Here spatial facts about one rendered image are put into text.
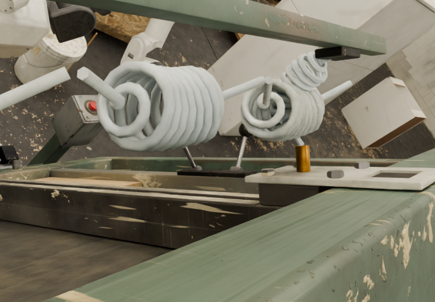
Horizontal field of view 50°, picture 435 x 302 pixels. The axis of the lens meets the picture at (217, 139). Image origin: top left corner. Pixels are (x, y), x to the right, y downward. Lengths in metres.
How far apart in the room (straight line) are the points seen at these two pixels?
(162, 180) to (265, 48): 2.53
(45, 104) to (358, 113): 4.11
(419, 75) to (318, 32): 8.87
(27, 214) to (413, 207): 0.70
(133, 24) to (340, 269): 3.31
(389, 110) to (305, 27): 5.55
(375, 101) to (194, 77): 5.69
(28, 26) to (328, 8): 2.47
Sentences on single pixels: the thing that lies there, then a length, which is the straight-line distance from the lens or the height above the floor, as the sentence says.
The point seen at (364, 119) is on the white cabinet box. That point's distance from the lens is 6.06.
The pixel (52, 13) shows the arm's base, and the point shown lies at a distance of 1.31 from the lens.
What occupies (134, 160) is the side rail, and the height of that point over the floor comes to 1.01.
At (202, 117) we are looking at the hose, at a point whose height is 1.91.
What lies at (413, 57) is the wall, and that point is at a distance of 9.37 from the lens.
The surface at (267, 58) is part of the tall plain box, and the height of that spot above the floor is 0.71.
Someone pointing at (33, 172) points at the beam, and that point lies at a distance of 1.52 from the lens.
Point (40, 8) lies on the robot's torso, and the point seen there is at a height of 1.34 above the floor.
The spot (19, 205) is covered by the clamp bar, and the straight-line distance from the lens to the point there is 0.95.
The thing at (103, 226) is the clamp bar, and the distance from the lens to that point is 0.76.
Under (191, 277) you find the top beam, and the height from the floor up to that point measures 1.92.
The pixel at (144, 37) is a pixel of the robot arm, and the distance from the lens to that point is 1.40.
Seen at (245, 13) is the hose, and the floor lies 1.97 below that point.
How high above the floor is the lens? 2.09
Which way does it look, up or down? 34 degrees down
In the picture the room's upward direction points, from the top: 51 degrees clockwise
